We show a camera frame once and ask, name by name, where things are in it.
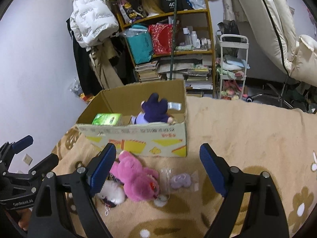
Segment printed cardboard box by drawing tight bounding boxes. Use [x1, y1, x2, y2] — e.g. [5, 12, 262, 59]
[76, 79, 187, 158]

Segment beige flower-print blanket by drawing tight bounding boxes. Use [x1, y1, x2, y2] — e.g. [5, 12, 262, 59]
[51, 95, 317, 238]

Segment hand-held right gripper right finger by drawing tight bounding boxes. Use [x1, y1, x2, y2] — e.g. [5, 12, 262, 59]
[199, 143, 290, 238]

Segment bagged small purple plush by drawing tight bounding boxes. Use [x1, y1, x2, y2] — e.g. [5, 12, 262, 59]
[160, 169, 199, 201]

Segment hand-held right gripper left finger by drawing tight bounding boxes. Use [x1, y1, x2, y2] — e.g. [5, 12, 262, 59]
[27, 142, 117, 238]

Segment pile of magazines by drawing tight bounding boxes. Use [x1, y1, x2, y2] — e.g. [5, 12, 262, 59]
[158, 56, 213, 90]

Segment dark cartoon-print bag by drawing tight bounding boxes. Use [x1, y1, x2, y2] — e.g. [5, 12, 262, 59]
[118, 0, 146, 24]

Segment blonde wig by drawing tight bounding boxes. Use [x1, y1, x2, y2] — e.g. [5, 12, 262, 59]
[142, 0, 162, 16]

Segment green packet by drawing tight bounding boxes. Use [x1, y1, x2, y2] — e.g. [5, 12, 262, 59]
[92, 113, 123, 126]

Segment floral curtain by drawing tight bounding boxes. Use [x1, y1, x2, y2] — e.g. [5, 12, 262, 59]
[220, 0, 250, 23]

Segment beige coat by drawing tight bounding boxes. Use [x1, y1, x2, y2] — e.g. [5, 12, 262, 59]
[88, 40, 124, 90]

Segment pink bear plush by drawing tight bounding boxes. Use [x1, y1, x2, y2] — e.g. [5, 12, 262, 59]
[109, 151, 160, 202]

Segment red patterned bag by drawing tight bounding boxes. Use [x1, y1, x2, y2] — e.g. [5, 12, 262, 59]
[148, 23, 175, 56]

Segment white rolling cart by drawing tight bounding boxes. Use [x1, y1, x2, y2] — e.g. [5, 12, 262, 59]
[217, 35, 249, 100]

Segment black coat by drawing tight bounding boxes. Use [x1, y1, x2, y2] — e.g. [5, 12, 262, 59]
[66, 17, 104, 96]

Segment purple-haired plush doll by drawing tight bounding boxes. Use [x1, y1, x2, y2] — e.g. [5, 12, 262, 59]
[131, 93, 177, 125]

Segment wooden shelf unit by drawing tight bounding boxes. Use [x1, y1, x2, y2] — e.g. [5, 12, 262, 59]
[115, 0, 216, 97]

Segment person's left hand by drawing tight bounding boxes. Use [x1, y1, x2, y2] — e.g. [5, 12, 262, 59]
[18, 208, 32, 231]

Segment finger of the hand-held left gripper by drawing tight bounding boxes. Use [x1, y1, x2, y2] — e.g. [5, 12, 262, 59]
[0, 135, 34, 173]
[28, 153, 59, 180]

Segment white puffer jacket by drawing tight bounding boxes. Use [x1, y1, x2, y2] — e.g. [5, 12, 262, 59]
[70, 0, 119, 49]

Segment stack of books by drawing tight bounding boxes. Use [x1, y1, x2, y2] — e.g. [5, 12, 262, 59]
[134, 61, 161, 82]

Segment black bag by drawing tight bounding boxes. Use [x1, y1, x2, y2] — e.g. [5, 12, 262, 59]
[217, 20, 240, 55]

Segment pile of pastel toys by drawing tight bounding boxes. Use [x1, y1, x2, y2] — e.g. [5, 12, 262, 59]
[222, 79, 244, 101]

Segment folded pastel cloths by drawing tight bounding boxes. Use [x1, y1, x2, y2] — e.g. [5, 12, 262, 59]
[217, 55, 250, 80]

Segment green pole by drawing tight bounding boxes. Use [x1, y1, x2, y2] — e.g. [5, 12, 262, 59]
[170, 0, 180, 81]

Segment teal bag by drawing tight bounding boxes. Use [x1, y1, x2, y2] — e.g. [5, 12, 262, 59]
[126, 25, 154, 65]

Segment white fluffy plush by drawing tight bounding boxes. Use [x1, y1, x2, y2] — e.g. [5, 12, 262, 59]
[96, 180, 127, 209]

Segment black printed box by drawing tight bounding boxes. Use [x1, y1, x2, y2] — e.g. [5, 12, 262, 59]
[160, 0, 195, 12]

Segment white padded chair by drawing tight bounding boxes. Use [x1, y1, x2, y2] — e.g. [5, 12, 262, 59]
[226, 0, 317, 109]

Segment group of cosmetic bottles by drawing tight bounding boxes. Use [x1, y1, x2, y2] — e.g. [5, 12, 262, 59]
[183, 26, 213, 50]

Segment pile of small floor clutter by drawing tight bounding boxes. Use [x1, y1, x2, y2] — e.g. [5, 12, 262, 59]
[69, 78, 96, 103]

